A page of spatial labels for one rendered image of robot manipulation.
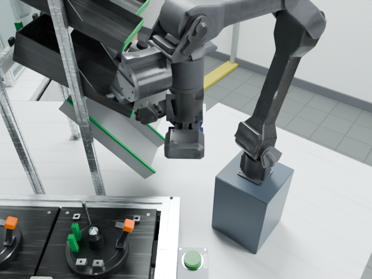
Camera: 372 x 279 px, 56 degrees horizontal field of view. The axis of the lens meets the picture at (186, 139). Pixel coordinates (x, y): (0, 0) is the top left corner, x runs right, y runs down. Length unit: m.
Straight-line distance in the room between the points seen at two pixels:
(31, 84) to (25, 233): 0.91
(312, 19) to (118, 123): 0.56
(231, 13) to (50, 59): 0.42
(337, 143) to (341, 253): 1.82
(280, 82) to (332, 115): 2.38
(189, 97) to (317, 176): 0.73
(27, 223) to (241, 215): 0.51
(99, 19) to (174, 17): 0.33
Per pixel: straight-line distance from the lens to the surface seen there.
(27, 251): 0.89
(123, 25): 0.80
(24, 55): 0.83
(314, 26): 0.66
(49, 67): 0.81
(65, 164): 1.21
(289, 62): 0.68
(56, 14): 0.71
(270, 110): 0.71
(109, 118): 0.95
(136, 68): 0.48
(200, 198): 1.05
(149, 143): 1.00
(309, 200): 1.11
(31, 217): 0.94
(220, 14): 0.51
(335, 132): 2.88
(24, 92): 1.64
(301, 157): 1.24
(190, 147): 0.52
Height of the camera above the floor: 1.66
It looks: 40 degrees down
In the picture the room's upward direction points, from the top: straight up
